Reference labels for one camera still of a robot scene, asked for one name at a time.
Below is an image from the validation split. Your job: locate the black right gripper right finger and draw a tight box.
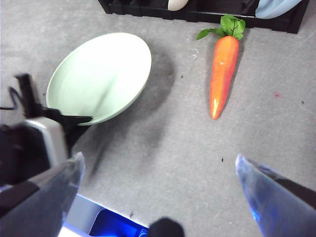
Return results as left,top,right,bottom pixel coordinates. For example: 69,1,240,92
236,154,316,237

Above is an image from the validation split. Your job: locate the blue round plate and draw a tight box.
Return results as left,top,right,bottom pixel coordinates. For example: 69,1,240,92
255,0,303,19

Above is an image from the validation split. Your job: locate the black plate rack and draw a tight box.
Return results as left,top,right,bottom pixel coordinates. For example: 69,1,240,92
97,0,309,34

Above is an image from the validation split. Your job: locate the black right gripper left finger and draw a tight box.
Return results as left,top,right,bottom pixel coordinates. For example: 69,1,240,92
0,152,86,237

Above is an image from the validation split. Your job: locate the orange carrot with green leaves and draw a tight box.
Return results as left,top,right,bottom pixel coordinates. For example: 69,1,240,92
196,13,246,121

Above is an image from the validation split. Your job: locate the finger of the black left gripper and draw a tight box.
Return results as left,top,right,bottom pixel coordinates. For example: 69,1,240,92
63,124,91,155
41,106,93,125

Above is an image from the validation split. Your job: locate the black round knob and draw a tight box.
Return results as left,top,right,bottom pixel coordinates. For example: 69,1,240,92
148,217,185,237

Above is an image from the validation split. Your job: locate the green round plate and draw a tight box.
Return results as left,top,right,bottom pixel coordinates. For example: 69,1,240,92
46,32,153,126

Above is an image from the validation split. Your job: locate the beige round plate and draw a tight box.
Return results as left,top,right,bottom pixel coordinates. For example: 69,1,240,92
167,0,190,12

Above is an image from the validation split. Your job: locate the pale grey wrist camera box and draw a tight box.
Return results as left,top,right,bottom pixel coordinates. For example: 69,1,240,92
26,118,69,171

